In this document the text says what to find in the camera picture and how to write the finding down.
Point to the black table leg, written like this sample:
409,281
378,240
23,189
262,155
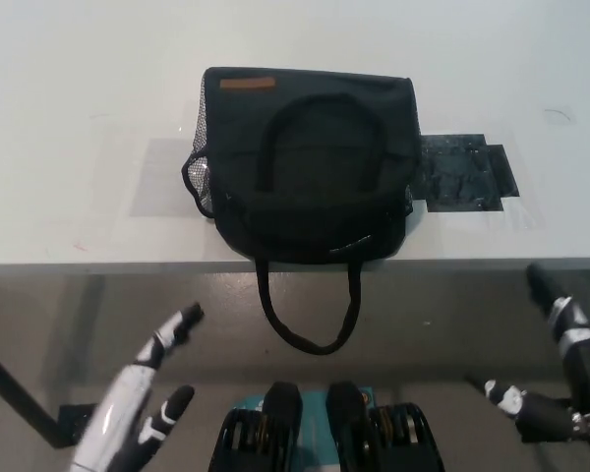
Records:
15,388

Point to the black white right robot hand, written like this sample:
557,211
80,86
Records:
582,373

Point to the small black tape patch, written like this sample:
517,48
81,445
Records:
506,169

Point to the large black tape patch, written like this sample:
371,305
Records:
454,172

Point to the black teal robot body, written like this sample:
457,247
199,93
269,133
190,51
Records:
344,432

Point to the black soft travel bag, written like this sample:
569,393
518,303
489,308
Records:
324,196

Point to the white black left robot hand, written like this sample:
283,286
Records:
120,398

